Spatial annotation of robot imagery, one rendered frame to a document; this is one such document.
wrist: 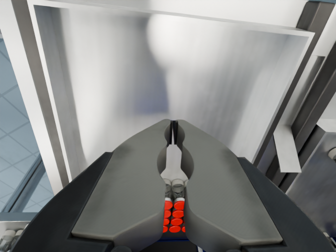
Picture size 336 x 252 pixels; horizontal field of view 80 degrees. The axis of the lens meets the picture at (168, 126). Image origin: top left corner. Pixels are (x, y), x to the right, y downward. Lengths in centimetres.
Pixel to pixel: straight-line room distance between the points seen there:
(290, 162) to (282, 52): 15
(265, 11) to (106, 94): 20
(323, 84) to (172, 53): 19
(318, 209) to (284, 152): 27
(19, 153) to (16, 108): 37
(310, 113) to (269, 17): 14
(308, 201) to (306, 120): 24
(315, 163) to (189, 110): 26
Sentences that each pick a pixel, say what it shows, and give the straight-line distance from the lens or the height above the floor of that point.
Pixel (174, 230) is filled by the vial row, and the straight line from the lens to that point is 40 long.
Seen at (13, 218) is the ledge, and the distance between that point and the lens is 52.
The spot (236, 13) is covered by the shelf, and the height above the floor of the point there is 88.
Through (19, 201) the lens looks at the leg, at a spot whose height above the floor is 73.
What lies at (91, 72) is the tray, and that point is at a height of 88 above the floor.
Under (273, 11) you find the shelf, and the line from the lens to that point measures 27.
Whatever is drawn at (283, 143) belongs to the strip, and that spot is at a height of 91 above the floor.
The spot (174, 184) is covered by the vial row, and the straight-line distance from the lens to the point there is 35.
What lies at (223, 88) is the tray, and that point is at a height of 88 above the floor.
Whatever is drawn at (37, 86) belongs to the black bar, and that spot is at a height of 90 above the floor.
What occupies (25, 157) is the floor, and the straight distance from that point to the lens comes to 175.
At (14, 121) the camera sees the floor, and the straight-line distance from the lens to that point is 157.
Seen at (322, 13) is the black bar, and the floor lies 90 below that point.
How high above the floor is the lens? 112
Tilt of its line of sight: 56 degrees down
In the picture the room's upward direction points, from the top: 173 degrees clockwise
